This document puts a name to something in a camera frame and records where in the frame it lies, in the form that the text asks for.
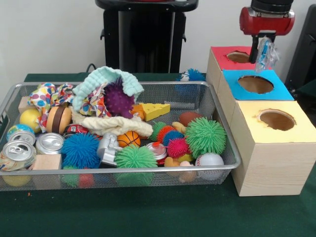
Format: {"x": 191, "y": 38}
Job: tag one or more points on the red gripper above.
{"x": 266, "y": 24}

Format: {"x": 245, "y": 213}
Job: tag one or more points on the crushed clear plastic bottle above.
{"x": 266, "y": 54}

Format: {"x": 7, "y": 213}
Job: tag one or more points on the mint green cloth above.
{"x": 111, "y": 74}

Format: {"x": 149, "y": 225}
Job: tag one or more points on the wooden box with three holes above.
{"x": 271, "y": 168}

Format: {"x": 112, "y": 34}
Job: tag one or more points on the silver mesh bin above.
{"x": 98, "y": 172}

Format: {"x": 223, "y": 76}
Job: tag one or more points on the black chair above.
{"x": 306, "y": 49}

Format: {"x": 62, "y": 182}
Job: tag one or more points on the large green spiky ball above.
{"x": 205, "y": 137}

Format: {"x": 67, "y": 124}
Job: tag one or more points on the white baseball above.
{"x": 209, "y": 160}

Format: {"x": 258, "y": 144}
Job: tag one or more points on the purple spiky ball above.
{"x": 118, "y": 98}

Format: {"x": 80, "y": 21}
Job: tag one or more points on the cream cloth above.
{"x": 111, "y": 123}

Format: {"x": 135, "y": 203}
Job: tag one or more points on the silver toy robot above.
{"x": 107, "y": 150}

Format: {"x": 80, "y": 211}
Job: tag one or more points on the dark green tablecloth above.
{"x": 148, "y": 214}

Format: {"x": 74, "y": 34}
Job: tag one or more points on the wooden cube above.
{"x": 22, "y": 105}
{"x": 47, "y": 161}

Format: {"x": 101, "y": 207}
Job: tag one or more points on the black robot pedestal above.
{"x": 148, "y": 37}

